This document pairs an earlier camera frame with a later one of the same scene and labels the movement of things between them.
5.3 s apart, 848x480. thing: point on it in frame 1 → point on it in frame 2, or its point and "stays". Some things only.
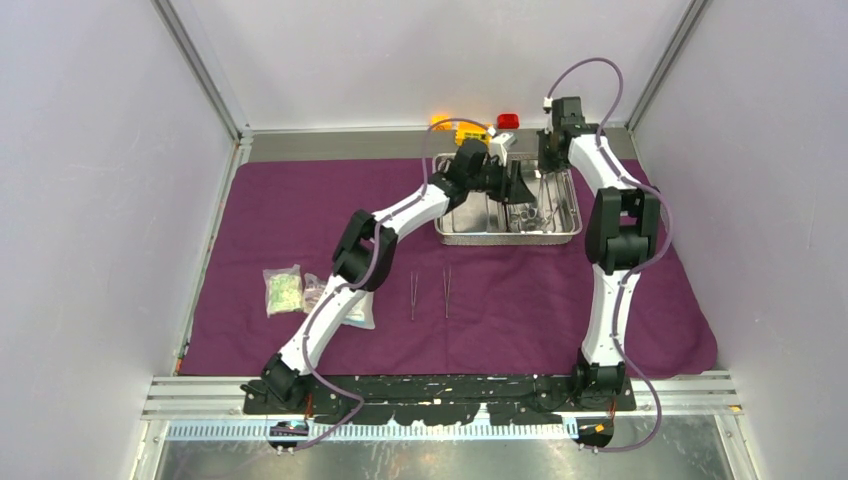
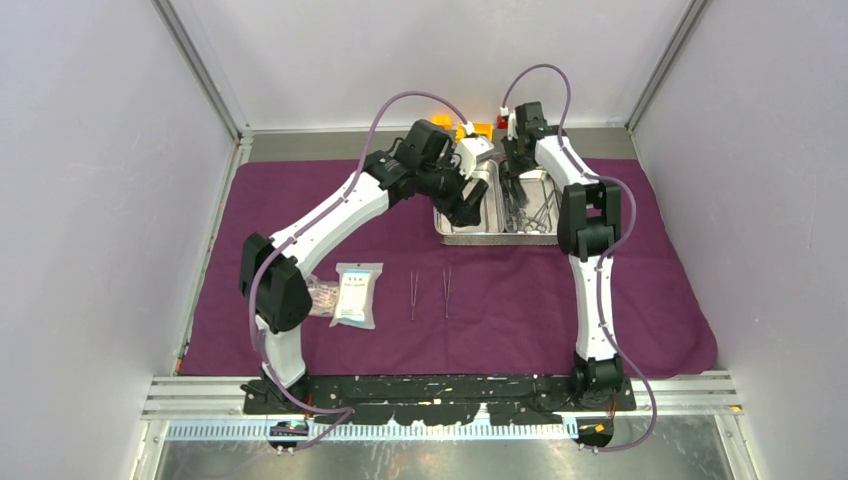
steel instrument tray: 553,217 stays
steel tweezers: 447,287 stays
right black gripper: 545,165 → 514,165
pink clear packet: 313,290 stays
